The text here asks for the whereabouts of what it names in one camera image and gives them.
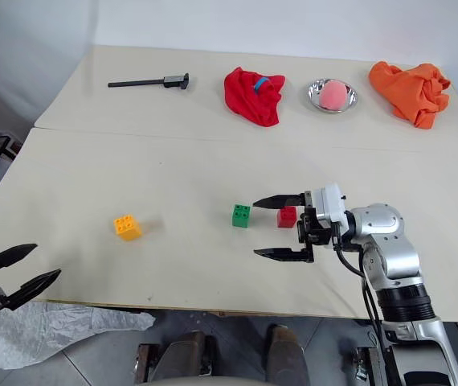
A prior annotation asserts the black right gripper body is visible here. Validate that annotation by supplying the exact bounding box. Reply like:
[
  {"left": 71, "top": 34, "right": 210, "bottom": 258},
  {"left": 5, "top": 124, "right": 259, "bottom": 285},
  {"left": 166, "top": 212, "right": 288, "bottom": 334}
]
[{"left": 296, "top": 206, "right": 334, "bottom": 253}]

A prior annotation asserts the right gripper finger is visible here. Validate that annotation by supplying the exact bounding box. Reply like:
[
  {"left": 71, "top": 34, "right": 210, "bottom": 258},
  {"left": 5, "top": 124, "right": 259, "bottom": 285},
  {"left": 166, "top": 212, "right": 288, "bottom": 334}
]
[
  {"left": 253, "top": 247, "right": 315, "bottom": 265},
  {"left": 252, "top": 192, "right": 309, "bottom": 210}
]

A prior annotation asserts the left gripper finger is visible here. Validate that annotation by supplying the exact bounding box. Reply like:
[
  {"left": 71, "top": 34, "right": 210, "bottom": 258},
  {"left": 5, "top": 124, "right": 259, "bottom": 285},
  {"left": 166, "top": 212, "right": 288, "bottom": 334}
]
[
  {"left": 0, "top": 243, "right": 39, "bottom": 275},
  {"left": 6, "top": 269, "right": 63, "bottom": 310}
]

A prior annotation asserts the red toy brick cube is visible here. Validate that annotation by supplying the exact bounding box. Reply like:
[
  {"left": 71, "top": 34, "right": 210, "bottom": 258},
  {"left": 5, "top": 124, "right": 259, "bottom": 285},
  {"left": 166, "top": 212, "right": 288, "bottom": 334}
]
[{"left": 276, "top": 206, "right": 297, "bottom": 229}]

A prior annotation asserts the green toy brick cube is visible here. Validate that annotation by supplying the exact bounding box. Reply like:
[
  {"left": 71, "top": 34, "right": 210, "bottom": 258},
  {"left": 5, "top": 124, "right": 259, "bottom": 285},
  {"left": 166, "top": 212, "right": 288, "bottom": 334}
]
[{"left": 231, "top": 203, "right": 253, "bottom": 229}]

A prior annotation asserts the white plastic sheet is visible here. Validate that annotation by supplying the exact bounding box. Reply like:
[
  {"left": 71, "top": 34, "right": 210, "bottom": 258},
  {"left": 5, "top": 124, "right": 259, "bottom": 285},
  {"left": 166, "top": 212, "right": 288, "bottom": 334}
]
[{"left": 0, "top": 300, "right": 157, "bottom": 372}]

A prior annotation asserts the crumpled red cloth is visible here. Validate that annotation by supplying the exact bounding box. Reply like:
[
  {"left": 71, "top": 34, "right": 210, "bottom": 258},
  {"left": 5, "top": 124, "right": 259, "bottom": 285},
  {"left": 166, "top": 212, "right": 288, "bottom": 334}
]
[{"left": 223, "top": 66, "right": 288, "bottom": 129}]

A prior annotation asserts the silver metal bowl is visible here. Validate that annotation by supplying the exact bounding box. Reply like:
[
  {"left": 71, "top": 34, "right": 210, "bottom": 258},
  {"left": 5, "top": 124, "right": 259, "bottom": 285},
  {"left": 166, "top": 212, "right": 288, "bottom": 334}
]
[{"left": 305, "top": 78, "right": 359, "bottom": 115}]

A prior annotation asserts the yellow toy brick cube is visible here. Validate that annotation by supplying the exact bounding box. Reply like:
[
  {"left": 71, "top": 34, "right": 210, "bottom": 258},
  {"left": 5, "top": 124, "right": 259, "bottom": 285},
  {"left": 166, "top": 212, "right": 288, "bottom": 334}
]
[{"left": 112, "top": 214, "right": 143, "bottom": 243}]

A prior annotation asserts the blue band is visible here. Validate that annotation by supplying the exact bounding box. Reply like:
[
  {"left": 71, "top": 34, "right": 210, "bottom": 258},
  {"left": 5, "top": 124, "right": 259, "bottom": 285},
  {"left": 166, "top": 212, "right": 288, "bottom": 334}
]
[{"left": 252, "top": 77, "right": 273, "bottom": 95}]

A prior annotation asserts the pink ball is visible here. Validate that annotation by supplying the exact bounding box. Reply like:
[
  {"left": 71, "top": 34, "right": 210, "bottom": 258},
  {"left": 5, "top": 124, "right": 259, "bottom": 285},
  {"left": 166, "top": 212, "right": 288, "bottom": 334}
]
[{"left": 318, "top": 80, "right": 354, "bottom": 111}]

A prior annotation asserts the crumpled orange cloth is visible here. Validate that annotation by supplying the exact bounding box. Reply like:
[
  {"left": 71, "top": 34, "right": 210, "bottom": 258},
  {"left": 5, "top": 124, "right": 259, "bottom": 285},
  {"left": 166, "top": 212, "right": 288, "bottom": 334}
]
[{"left": 368, "top": 60, "right": 452, "bottom": 130}]

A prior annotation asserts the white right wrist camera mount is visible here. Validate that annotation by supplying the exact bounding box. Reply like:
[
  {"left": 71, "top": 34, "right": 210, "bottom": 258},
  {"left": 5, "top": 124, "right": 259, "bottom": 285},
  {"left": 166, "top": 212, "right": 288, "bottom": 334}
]
[{"left": 312, "top": 183, "right": 353, "bottom": 224}]

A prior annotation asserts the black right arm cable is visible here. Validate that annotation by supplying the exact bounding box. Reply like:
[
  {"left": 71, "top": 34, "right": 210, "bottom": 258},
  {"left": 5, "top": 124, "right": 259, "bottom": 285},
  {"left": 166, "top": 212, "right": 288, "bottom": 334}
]
[{"left": 332, "top": 235, "right": 393, "bottom": 386}]

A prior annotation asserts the black long-handled tool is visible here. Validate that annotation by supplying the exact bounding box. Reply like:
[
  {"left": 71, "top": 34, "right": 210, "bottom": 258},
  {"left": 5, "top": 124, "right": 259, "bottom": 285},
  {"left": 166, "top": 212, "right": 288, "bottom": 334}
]
[{"left": 107, "top": 72, "right": 191, "bottom": 92}]

